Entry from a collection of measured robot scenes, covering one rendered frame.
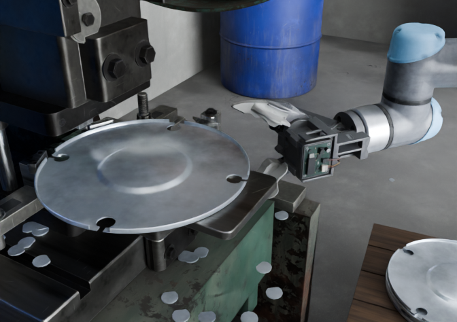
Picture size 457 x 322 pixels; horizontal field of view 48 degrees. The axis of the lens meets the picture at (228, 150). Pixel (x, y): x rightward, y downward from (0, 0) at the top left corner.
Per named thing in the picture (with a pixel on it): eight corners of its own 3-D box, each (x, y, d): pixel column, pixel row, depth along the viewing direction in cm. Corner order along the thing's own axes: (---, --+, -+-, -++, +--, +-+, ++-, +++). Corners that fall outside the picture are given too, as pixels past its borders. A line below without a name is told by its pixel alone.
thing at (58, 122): (156, 100, 78) (153, 65, 75) (58, 156, 63) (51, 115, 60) (77, 81, 85) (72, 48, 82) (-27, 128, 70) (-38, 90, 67)
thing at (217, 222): (275, 252, 75) (280, 174, 69) (229, 316, 65) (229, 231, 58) (140, 204, 86) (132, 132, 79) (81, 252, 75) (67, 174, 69)
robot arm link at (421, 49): (455, 20, 80) (441, 85, 85) (384, 21, 79) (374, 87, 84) (479, 34, 73) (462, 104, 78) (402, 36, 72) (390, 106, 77)
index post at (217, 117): (223, 157, 89) (222, 107, 84) (214, 165, 86) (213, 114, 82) (209, 153, 90) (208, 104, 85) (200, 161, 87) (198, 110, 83)
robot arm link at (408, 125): (417, 82, 86) (409, 127, 90) (363, 92, 82) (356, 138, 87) (451, 100, 80) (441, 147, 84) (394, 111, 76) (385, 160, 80)
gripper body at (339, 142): (301, 138, 70) (374, 123, 74) (273, 114, 77) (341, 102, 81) (298, 185, 74) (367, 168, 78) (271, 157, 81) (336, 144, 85)
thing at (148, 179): (-12, 215, 61) (-14, 210, 61) (94, 115, 86) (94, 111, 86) (222, 251, 56) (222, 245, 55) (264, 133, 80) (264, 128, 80)
